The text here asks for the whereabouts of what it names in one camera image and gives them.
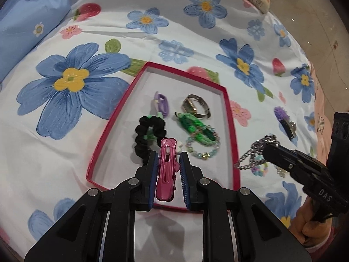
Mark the purple flower hair claw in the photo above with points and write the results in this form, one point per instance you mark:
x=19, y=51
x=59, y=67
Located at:
x=288, y=126

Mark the floral bed sheet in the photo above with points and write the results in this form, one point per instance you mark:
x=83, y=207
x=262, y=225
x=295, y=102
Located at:
x=57, y=100

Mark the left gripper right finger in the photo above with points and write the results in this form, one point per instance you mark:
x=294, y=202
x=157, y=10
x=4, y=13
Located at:
x=187, y=179

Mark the red jewelry tray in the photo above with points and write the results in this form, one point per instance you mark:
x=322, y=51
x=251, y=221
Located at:
x=114, y=159

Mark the right hand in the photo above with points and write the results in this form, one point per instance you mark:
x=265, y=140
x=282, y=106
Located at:
x=309, y=233

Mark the pink printed cloth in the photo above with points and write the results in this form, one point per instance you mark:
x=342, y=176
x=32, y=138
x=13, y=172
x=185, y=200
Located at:
x=323, y=127

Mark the blue floral pillow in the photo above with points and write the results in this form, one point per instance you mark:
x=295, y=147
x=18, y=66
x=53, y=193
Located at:
x=23, y=24

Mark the metal wristwatch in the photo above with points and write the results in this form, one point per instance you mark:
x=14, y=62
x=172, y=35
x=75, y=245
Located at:
x=196, y=106

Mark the black scrunchie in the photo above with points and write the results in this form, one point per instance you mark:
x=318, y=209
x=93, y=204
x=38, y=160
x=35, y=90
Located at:
x=142, y=146

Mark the light green hair clip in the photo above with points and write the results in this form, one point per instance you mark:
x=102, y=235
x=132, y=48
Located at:
x=156, y=131

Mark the pink hair clip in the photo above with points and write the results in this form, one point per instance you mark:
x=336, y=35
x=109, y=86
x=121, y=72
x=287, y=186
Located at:
x=168, y=167

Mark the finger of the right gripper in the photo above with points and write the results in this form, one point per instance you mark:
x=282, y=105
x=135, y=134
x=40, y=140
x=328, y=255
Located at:
x=281, y=157

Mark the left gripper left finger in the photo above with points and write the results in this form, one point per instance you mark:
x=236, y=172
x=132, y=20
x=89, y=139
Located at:
x=151, y=178

